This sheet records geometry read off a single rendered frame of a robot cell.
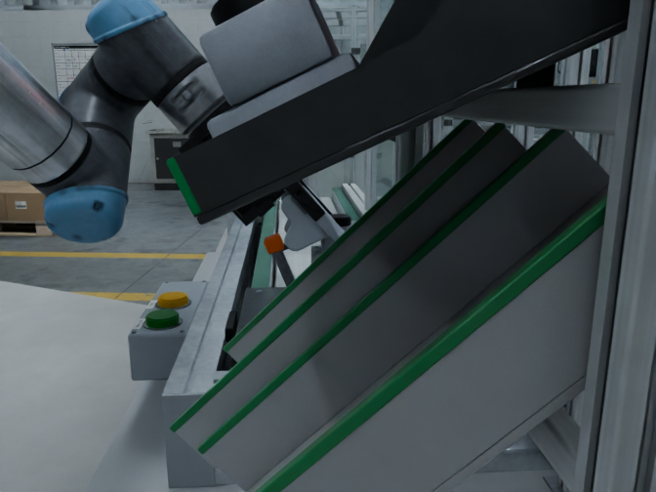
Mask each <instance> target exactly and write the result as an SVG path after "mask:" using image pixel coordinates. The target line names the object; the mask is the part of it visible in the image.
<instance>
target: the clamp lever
mask: <svg viewBox="0 0 656 492"><path fill-rule="evenodd" d="M264 244H265V246H266V250H267V252H268V253H269V254H272V255H273V257H274V259H275V261H276V264H277V266H278V268H279V271H280V273H281V275H282V278H283V280H284V282H285V285H286V287H287V286H288V285H289V284H290V283H292V282H293V281H294V280H295V277H294V275H293V273H292V270H291V269H290V266H289V264H288V262H287V259H286V257H285V255H284V252H283V251H285V250H287V249H289V248H288V247H287V246H286V245H285V243H283V241H282V238H281V236H280V234H279V233H276V234H273V235H271V236H268V237H266V238H265V241H264Z"/></svg>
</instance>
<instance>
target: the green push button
mask: <svg viewBox="0 0 656 492"><path fill-rule="evenodd" d="M179 322H180V315H179V313H178V312H177V311H175V310H173V309H159V310H155V311H152V312H150V313H149V314H148V315H147V316H146V317H145V323H146V325H147V326H148V327H152V328H165V327H170V326H173V325H176V324H178V323H179Z"/></svg>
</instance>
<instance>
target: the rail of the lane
mask: <svg viewBox="0 0 656 492"><path fill-rule="evenodd" d="M256 245H257V228H256V219H255V220H254V221H252V222H251V223H250V224H248V225H247V226H246V225H245V224H243V223H242V222H241V221H240V220H239V219H238V218H237V217H236V218H235V220H234V222H233V225H232V227H231V230H230V232H229V234H228V237H227V239H226V242H225V245H224V248H223V250H222V252H221V254H220V256H219V259H218V261H217V263H216V266H215V268H214V271H213V273H212V275H211V278H210V280H209V283H208V285H207V287H206V290H205V292H204V295H203V297H202V299H201V302H200V304H199V307H198V309H197V311H196V314H195V315H194V318H193V320H192V322H191V325H190V327H189V330H188V332H187V334H186V337H185V339H184V343H183V345H182V348H181V350H180V352H179V355H178V357H177V360H176V362H175V364H174V367H173V369H172V372H171V374H170V376H169V379H168V381H167V384H166V386H165V388H164V390H163V392H162V409H163V423H164V435H165V448H166V461H167V474H168V486H169V488H189V487H211V486H215V485H216V481H215V468H213V467H212V466H211V465H210V464H209V463H208V462H207V461H206V460H205V459H204V458H202V457H201V456H200V455H199V454H198V453H197V452H196V451H195V450H194V449H193V448H192V447H191V446H189V445H188V444H187V443H186V442H185V441H184V440H183V439H182V438H181V437H180V436H179V435H177V434H176V433H175V432H172V431H171V430H170V426H171V425H172V424H173V423H174V422H175V421H176V420H177V419H178V418H179V417H180V416H181V415H182V414H183V413H184V412H185V411H186V410H187V409H188V408H189V407H190V406H191V405H192V404H193V403H195V402H196V401H197V400H198V399H199V398H200V397H201V396H202V395H203V394H204V393H205V392H206V391H207V390H209V389H210V388H211V387H212V385H213V384H214V378H215V374H216V371H229V370H230V369H231V363H230V361H231V356H230V355H229V354H228V353H227V352H225V351H224V350H223V348H224V346H225V345H226V344H227V343H228V342H229V341H230V340H231V339H232V338H233V337H235V336H236V333H237V328H238V324H239V319H240V314H241V310H242V305H243V300H244V296H245V291H246V288H251V286H252V280H253V275H254V269H255V264H256V259H257V246H256Z"/></svg>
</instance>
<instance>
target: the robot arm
mask: <svg viewBox="0 0 656 492"><path fill-rule="evenodd" d="M167 15H168V14H167V12H166V11H162V10H161V9H160V8H159V7H158V6H157V5H156V4H155V2H154V1H153V0H101V1H100V2H99V3H98V4H97V5H96V6H95V7H94V8H93V10H92V11H91V12H90V14H89V16H88V17H87V21H86V23H85V27H86V30H87V32H88V33H89V34H90V36H91V37H92V38H93V42H94V43H95V44H98V45H99V46H98V48H97V49H96V50H95V52H94V54H93V55H92V56H91V58H90V59H89V60H88V62H87V63H86V64H85V66H84V67H83V68H82V69H81V71H80V72H79V73H78V75H77V76H76V77H75V79H74V80H73V81H72V82H71V84H70V85H69V86H67V87H66V88H65V89H64V90H63V92H62V93H61V95H60V97H59V99H58V100H57V99H56V98H55V97H54V96H53V95H52V94H51V93H50V92H49V91H48V90H47V89H46V88H45V87H44V86H43V85H42V84H41V83H40V82H39V81H38V79H37V78H36V77H35V76H34V75H33V74H32V73H31V72H30V71H29V70H28V69H27V68H26V67H25V66H24V65H23V64H22V63H21V62H20V61H19V60H18V59H17V58H16V57H15V56H14V55H13V54H12V53H11V52H10V51H9V50H8V49H7V48H6V47H5V46H4V45H3V44H2V43H1V42H0V160H1V161H3V162H4V163H5V164H6V165H8V166H9V167H10V168H11V169H13V170H14V171H15V172H16V173H18V174H19V175H20V176H21V177H23V178H24V179H25V180H27V181H28V182H29V183H30V184H31V185H33V186H34V187H35V188H36V189H38V190H39V191H40V192H41V193H43V194H44V195H45V197H46V198H45V200H44V202H43V208H44V219H45V222H46V224H47V227H48V228H49V229H50V230H51V231H52V232H53V233H54V234H56V235H57V236H59V237H61V238H63V239H66V240H69V241H73V242H78V243H97V242H101V241H102V240H107V239H109V238H111V237H112V236H114V235H115V234H116V233H117V232H118V231H119V230H120V228H121V227H122V225H123V221H124V215H125V208H126V205H127V204H128V201H129V196H128V194H127V191H128V181H129V171H130V160H131V152H132V142H133V132H134V122H135V119H136V117H137V115H138V114H139V113H140V112H141V111H142V110H143V108H144V107H145V106H146V105H147V104H148V103H149V102H150V101H152V102H153V103H154V104H155V106H156V107H158V108H159V109H160V110H161V111H162V113H163V114H164V115H165V116H166V117H167V118H168V119H169V120H170V121H171V122H172V123H173V124H174V126H175V127H176V128H177V129H178V130H179V131H180V132H181V133H182V134H183V135H186V134H189V136H188V138H189V140H188V141H187V142H186V143H184V144H183V145H182V146H181V147H180V148H179V149H178V151H179V152H180V153H183V152H185V151H187V150H189V149H192V148H194V147H196V146H198V145H200V144H203V143H205V142H207V141H209V140H211V139H213V138H212V136H211V134H210V132H209V130H208V127H207V123H208V122H209V120H210V119H212V118H214V117H216V116H218V115H220V114H222V113H224V112H226V111H228V110H230V109H232V108H234V107H235V106H231V105H230V104H229V103H228V102H227V100H226V97H225V95H224V93H223V90H222V88H221V86H220V84H219V82H218V80H217V78H216V76H215V74H214V72H213V70H212V68H211V66H210V64H209V63H208V62H207V60H206V59H205V58H204V57H203V56H202V55H201V53H200V52H199V51H198V50H197V49H196V48H195V47H194V46H193V44H192V43H191V42H190V41H189V40H188V39H187V38H186V37H185V35H184V34H183V33H182V32H181V31H180V30H179V28H178V27H177V26H176V25H175V24H174V23H173V22H172V21H171V19H170V18H169V17H168V16H167ZM280 196H281V210H282V212H283V213H284V215H285V216H286V217H287V218H288V220H287V222H286V225H285V227H284V230H285V232H286V235H285V238H284V243H285V245H286V246H287V247H288V248H289V249H290V250H292V251H300V250H302V249H304V248H306V247H307V246H309V245H312V244H314V243H316V242H318V241H320V240H322V239H324V238H326V237H328V236H329V237H330V238H331V239H332V240H333V241H334V242H335V241H336V240H337V239H338V238H339V237H340V236H341V235H342V234H343V233H344V230H343V229H342V228H341V227H340V226H339V225H338V224H337V223H336V222H335V220H334V219H333V218H332V217H331V216H330V215H331V214H333V213H332V212H331V211H330V209H329V208H328V207H327V206H326V205H325V204H324V202H323V201H322V200H321V199H320V198H319V196H318V195H317V194H316V193H315V192H314V191H313V190H312V188H311V187H310V186H309V185H308V184H307V183H306V181H305V180H304V179H302V180H300V181H297V182H295V183H293V184H290V185H288V186H285V187H283V188H281V189H279V190H278V191H275V192H273V193H271V194H269V195H267V196H265V197H262V198H260V199H258V200H256V201H254V202H251V203H249V204H247V205H245V206H243V207H241V208H238V209H236V210H234V211H232V212H233V213H234V214H235V216H236V217H237V218H238V219H239V220H240V221H241V222H242V223H243V224H245V225H246V226H247V225H248V224H250V223H251V222H252V221H254V220H255V219H256V218H257V217H262V216H263V215H264V214H265V213H266V212H267V211H269V210H270V209H271V208H272V207H273V206H274V203H273V202H274V201H275V200H277V199H278V198H279V197H280Z"/></svg>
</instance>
